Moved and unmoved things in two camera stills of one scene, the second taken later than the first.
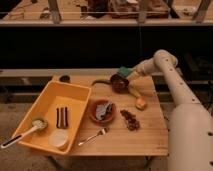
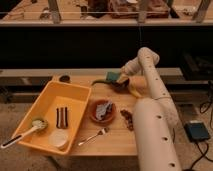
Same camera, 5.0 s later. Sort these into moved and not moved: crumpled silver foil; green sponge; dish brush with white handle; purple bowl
Moved: green sponge
Not moved: dish brush with white handle; crumpled silver foil; purple bowl
